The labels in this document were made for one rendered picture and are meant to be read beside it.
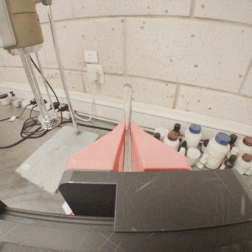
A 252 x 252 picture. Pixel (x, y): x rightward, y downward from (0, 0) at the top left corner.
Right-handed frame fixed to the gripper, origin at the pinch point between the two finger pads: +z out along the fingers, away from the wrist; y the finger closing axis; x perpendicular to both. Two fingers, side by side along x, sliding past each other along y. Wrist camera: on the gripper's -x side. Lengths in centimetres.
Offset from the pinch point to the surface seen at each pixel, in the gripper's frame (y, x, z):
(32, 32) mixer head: 22.0, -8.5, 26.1
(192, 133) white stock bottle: -23.5, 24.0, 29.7
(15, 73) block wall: 76, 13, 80
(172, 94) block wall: -18, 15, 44
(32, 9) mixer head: 21.8, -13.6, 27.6
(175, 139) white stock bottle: -16.6, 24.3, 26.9
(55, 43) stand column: 22.4, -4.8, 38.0
